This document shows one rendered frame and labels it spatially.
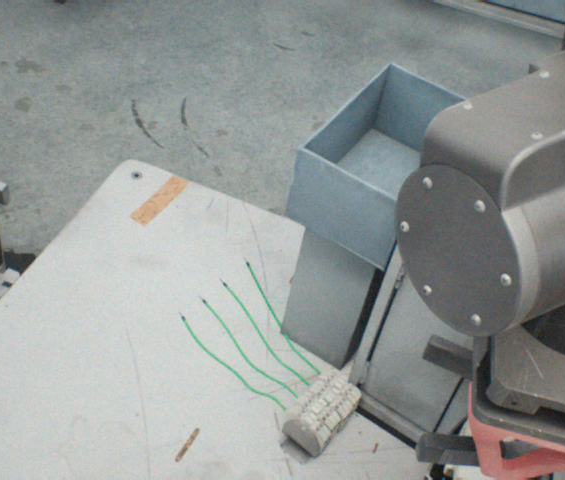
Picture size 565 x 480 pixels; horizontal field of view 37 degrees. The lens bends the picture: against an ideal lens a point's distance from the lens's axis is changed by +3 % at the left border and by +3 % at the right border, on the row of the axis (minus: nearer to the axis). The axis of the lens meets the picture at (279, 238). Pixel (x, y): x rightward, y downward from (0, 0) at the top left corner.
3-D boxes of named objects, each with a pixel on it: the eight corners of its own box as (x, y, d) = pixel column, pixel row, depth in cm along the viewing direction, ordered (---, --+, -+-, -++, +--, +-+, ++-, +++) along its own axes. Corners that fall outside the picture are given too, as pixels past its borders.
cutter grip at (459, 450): (416, 463, 42) (424, 446, 41) (413, 447, 42) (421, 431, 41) (497, 468, 42) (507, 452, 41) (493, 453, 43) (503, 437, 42)
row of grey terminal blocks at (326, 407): (308, 470, 83) (316, 448, 80) (270, 439, 84) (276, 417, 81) (364, 404, 89) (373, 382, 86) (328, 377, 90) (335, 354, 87)
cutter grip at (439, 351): (420, 359, 46) (428, 342, 45) (424, 348, 46) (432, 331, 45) (493, 392, 45) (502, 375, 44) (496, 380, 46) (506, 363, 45)
